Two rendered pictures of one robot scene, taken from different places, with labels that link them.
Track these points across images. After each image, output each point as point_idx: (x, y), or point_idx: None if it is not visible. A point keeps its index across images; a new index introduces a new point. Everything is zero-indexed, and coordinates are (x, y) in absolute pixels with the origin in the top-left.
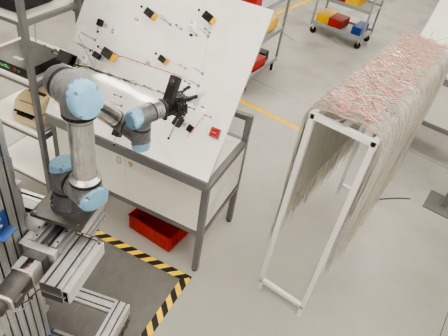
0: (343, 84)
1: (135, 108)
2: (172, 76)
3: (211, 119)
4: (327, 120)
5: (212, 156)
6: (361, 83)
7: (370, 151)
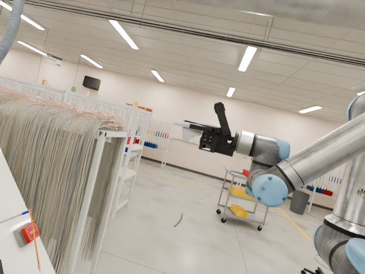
0: (61, 110)
1: (278, 139)
2: (221, 103)
3: (0, 226)
4: (112, 132)
5: (44, 265)
6: (64, 106)
7: (126, 139)
